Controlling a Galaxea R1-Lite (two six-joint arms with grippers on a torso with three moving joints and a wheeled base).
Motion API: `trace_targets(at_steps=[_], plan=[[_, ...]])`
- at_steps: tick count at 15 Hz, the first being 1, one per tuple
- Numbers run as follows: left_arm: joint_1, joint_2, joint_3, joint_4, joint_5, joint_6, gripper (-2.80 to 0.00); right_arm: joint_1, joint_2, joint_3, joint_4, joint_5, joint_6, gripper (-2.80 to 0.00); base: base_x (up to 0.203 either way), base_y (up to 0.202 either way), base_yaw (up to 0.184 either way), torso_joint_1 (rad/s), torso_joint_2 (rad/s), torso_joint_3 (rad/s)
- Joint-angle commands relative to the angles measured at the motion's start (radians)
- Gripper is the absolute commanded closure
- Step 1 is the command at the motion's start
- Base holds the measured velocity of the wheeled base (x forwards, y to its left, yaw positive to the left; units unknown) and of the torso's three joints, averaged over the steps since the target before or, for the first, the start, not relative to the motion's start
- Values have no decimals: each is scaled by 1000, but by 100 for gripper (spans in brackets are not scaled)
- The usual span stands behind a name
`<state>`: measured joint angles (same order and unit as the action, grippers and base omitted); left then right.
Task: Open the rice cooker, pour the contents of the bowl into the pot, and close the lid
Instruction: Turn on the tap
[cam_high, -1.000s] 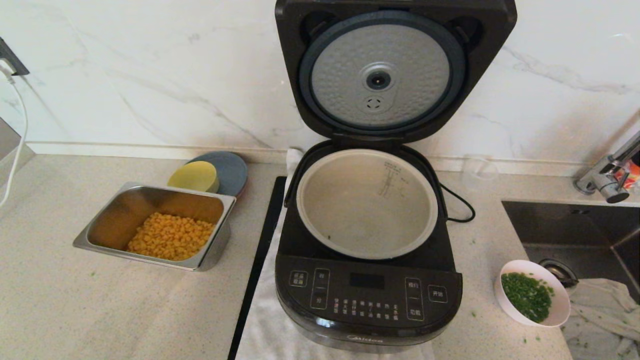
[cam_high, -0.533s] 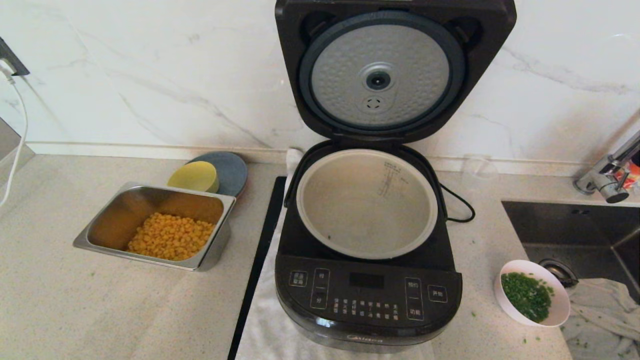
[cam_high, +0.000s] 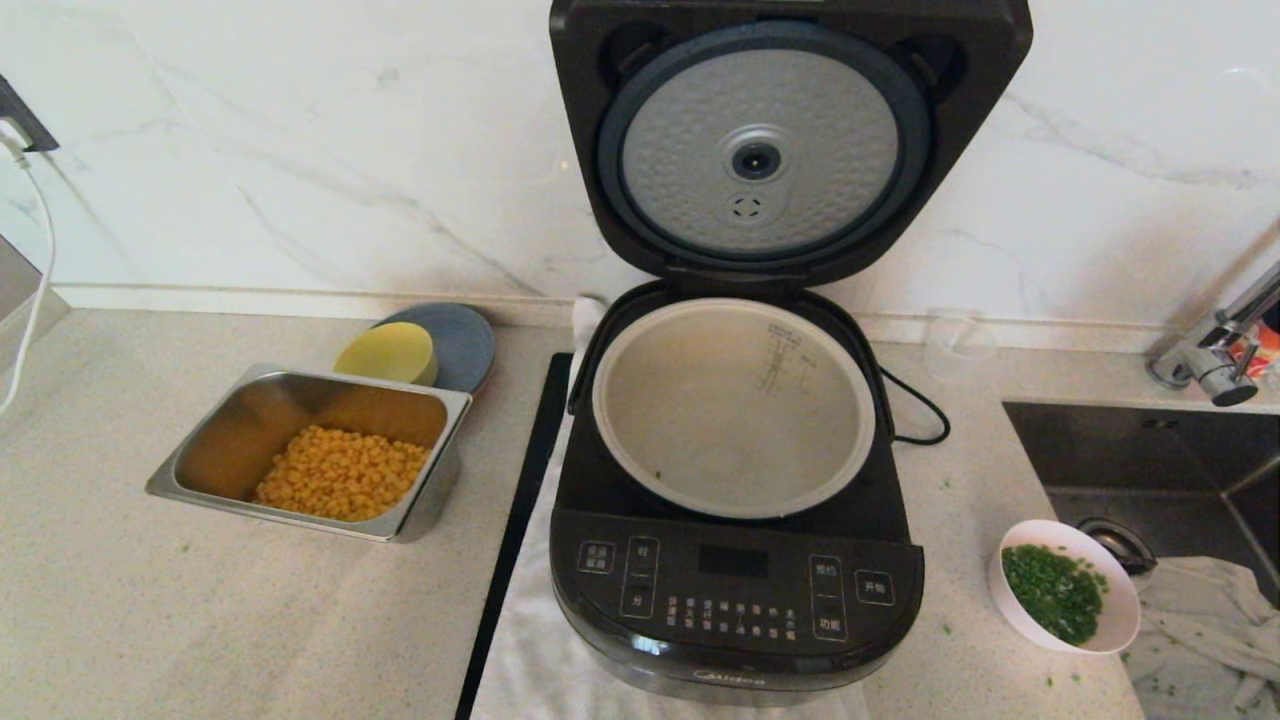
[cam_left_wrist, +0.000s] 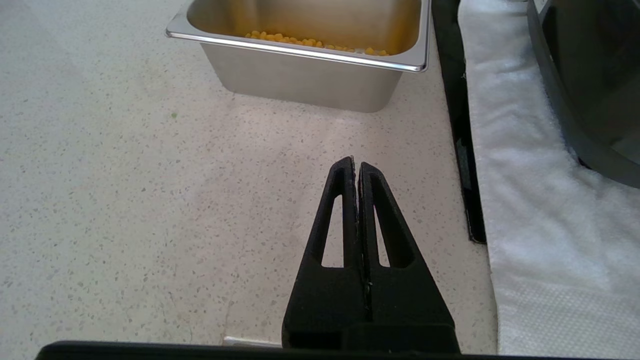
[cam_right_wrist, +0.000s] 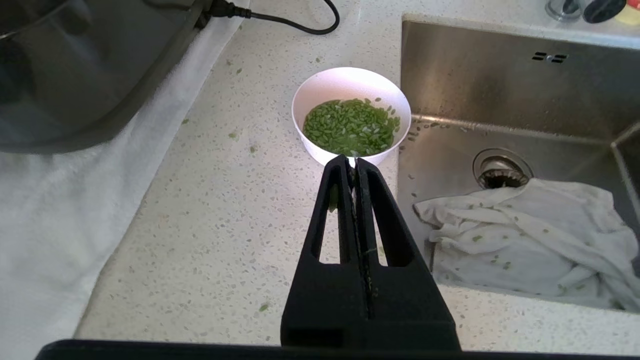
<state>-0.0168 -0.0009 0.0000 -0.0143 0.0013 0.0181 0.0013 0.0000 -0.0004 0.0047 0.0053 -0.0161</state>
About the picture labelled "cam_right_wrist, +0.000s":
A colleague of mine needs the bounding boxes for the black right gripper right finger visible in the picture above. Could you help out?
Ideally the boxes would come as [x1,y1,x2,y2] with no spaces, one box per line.
[356,157,461,351]

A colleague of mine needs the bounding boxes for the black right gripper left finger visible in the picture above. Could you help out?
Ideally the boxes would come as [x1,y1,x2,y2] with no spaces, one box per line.
[281,154,372,351]

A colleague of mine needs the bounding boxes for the chopped green onions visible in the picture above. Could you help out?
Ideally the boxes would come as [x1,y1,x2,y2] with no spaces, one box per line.
[302,98,402,157]

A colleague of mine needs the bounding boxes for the white round bowl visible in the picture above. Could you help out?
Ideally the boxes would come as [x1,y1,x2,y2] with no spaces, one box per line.
[291,67,412,168]

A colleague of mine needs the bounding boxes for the white towel under cooker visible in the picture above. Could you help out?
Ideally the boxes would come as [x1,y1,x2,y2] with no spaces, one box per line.
[0,0,251,360]

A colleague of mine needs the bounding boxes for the black rice cooker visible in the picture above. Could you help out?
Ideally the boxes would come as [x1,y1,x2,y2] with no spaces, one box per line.
[0,0,213,155]

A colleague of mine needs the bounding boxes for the crumpled white dish cloth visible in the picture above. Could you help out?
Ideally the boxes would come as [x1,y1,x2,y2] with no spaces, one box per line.
[413,177,640,313]

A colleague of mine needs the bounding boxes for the round metal sink drain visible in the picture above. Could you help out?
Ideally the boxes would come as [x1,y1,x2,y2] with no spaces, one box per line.
[472,147,535,190]

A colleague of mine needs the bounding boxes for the stainless steel sink basin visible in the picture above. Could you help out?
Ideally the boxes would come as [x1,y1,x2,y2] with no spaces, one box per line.
[397,14,640,313]

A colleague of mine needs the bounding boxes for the chrome kitchen faucet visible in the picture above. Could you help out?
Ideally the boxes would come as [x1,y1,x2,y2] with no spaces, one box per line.
[545,0,628,24]

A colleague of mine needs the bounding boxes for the black power cable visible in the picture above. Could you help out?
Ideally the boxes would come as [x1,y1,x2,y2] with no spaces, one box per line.
[206,0,341,36]

